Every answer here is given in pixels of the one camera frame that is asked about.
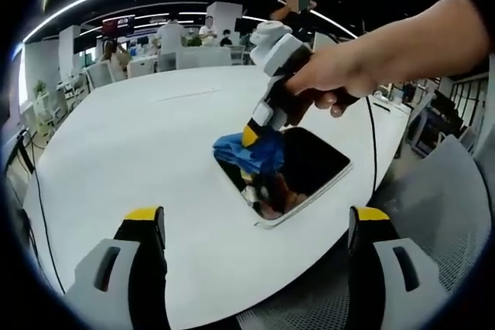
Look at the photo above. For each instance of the grey mesh office chair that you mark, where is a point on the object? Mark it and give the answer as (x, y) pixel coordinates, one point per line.
(437, 198)

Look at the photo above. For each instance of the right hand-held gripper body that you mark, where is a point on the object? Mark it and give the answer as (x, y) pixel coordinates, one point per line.
(276, 55)

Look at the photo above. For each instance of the blue cleaning cloth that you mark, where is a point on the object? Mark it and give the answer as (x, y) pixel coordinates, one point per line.
(232, 150)

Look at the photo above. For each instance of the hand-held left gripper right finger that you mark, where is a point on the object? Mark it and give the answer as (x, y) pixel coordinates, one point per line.
(367, 268)

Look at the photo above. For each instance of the black metal rack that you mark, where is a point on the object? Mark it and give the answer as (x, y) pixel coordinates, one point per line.
(460, 102)

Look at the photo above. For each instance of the green potted plant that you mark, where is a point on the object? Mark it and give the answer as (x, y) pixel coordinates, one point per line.
(38, 89)
(195, 41)

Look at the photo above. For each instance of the red display sign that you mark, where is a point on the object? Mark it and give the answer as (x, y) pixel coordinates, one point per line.
(118, 25)

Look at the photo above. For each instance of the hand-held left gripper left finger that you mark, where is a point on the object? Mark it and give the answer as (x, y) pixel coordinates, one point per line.
(147, 268)

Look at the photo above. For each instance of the white office chair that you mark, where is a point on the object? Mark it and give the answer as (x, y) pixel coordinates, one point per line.
(98, 75)

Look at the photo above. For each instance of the blue grey stool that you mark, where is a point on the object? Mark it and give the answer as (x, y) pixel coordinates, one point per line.
(425, 131)

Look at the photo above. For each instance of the person's right hand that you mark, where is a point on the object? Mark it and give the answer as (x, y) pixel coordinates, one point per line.
(336, 75)

